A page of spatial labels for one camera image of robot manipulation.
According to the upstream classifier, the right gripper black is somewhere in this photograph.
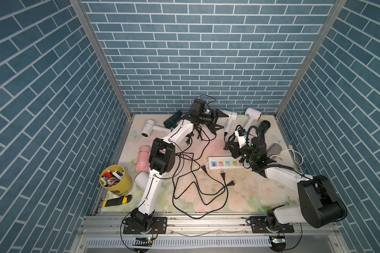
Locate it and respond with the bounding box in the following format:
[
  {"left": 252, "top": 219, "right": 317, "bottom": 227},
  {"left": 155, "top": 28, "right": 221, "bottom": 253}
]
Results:
[{"left": 226, "top": 142, "right": 257, "bottom": 164}]

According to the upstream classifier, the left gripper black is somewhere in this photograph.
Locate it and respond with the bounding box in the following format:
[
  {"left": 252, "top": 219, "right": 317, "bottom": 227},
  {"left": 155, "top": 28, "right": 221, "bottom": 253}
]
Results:
[{"left": 197, "top": 109, "right": 228, "bottom": 132}]

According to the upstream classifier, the dark teal round hair dryer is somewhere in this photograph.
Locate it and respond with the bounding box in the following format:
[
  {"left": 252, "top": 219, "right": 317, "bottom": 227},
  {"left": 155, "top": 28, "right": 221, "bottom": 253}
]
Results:
[{"left": 257, "top": 120, "right": 271, "bottom": 143}]

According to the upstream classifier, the black cable of boxy white dryer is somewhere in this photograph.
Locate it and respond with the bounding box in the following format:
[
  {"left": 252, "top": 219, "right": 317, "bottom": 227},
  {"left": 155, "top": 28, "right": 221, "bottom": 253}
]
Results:
[{"left": 223, "top": 132, "right": 241, "bottom": 151}]

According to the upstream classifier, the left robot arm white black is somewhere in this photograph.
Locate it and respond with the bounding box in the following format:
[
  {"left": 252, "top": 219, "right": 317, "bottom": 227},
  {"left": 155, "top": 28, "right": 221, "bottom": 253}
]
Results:
[{"left": 129, "top": 109, "right": 228, "bottom": 233}]

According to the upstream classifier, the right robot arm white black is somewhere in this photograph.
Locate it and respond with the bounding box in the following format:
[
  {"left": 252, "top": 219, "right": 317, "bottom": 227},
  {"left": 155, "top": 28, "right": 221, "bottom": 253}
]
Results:
[{"left": 241, "top": 147, "right": 348, "bottom": 233}]

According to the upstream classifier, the grey oval pad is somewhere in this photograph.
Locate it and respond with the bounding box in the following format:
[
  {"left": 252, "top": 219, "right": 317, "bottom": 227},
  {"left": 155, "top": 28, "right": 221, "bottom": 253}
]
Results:
[{"left": 267, "top": 143, "right": 283, "bottom": 157}]

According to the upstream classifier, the white boxy hair dryer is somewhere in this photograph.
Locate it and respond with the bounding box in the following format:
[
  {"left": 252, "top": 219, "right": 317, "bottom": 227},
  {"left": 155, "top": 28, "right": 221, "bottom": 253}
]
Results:
[{"left": 221, "top": 110, "right": 237, "bottom": 137}]

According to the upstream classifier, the dark green slim hair dryer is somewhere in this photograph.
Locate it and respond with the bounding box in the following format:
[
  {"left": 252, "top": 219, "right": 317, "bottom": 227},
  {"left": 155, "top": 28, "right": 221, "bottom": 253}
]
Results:
[{"left": 164, "top": 110, "right": 182, "bottom": 129}]

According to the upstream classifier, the white multicolour power strip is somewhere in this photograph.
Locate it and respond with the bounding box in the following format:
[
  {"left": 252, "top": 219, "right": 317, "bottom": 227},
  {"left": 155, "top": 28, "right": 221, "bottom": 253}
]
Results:
[{"left": 206, "top": 156, "right": 250, "bottom": 170}]

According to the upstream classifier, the pink hair dryer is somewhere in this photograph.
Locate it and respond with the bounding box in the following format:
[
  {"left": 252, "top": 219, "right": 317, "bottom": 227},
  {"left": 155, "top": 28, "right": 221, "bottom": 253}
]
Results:
[{"left": 136, "top": 145, "right": 151, "bottom": 173}]

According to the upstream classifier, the yellow cup with small items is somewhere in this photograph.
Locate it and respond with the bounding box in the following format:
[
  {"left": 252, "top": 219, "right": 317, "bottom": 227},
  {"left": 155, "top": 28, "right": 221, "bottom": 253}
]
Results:
[{"left": 99, "top": 165, "right": 133, "bottom": 196}]

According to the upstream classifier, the black yellow utility knife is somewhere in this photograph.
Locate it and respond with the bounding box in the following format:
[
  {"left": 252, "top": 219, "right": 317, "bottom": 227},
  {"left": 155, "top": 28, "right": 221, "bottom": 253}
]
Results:
[{"left": 102, "top": 195, "right": 133, "bottom": 207}]

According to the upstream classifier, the black bundled cable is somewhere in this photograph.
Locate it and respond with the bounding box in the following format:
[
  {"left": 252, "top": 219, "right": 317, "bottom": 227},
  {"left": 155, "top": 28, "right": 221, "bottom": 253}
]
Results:
[{"left": 185, "top": 124, "right": 217, "bottom": 149}]

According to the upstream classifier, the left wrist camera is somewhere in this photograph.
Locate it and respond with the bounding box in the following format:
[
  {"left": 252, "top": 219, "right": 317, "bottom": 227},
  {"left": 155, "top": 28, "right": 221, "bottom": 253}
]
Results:
[{"left": 190, "top": 94, "right": 216, "bottom": 116}]

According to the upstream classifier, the white power strip cord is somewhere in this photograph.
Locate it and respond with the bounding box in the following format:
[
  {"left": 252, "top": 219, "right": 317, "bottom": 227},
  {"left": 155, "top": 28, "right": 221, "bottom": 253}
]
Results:
[{"left": 277, "top": 145, "right": 304, "bottom": 167}]

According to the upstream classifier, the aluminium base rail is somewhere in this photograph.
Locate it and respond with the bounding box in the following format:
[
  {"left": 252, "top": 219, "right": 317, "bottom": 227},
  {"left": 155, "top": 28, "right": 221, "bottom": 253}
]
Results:
[{"left": 71, "top": 213, "right": 348, "bottom": 253}]

